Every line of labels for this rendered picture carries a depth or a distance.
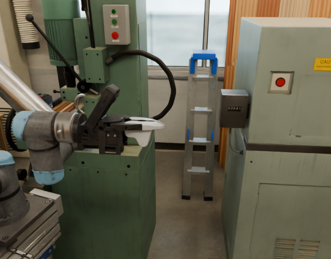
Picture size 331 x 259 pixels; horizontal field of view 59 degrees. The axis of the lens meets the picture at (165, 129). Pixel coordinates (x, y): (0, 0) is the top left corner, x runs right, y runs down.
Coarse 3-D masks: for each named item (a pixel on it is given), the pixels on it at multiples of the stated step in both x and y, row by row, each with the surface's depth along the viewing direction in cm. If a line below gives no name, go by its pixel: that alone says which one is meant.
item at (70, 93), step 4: (60, 88) 157; (64, 88) 156; (68, 88) 156; (72, 88) 156; (76, 88) 156; (64, 92) 157; (68, 92) 157; (72, 92) 156; (76, 92) 156; (80, 92) 156; (64, 96) 158; (68, 96) 158; (72, 96) 157; (64, 100) 159; (68, 100) 158; (72, 100) 158
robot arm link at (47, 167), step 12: (60, 144) 79; (36, 156) 72; (48, 156) 73; (60, 156) 76; (36, 168) 74; (48, 168) 74; (60, 168) 77; (36, 180) 76; (48, 180) 75; (60, 180) 78
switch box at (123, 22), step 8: (104, 8) 123; (112, 8) 123; (120, 8) 122; (128, 8) 127; (104, 16) 125; (120, 16) 124; (128, 16) 128; (104, 24) 126; (112, 24) 126; (120, 24) 125; (128, 24) 128; (120, 32) 126; (128, 32) 129; (120, 40) 128; (128, 40) 130
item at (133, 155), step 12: (72, 156) 150; (84, 156) 149; (96, 156) 148; (108, 156) 147; (120, 156) 146; (132, 156) 145; (144, 156) 160; (108, 168) 150; (120, 168) 149; (132, 168) 148
